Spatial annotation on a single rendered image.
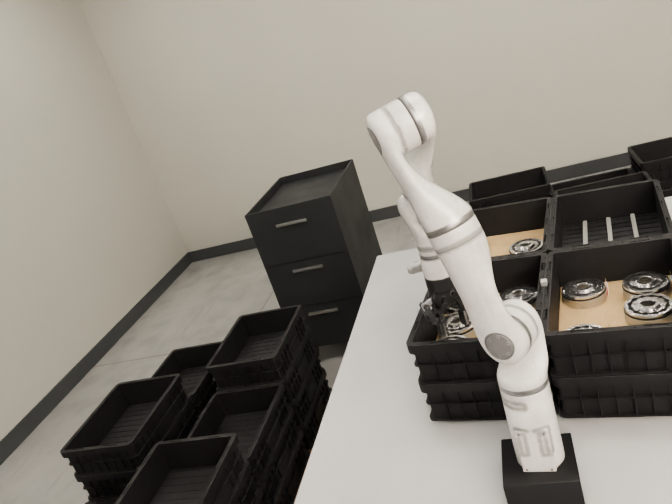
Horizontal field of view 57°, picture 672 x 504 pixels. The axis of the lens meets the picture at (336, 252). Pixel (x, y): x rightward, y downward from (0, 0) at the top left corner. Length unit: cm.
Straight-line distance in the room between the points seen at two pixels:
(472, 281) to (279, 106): 403
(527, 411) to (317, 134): 398
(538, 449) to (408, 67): 380
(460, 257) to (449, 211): 8
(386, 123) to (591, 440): 80
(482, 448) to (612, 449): 26
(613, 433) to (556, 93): 360
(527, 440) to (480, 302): 30
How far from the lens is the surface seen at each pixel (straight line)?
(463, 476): 141
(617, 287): 169
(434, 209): 106
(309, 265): 304
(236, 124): 516
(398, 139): 105
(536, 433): 125
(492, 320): 111
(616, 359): 140
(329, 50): 483
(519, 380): 119
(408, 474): 145
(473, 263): 108
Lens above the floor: 166
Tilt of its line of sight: 21 degrees down
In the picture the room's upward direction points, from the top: 19 degrees counter-clockwise
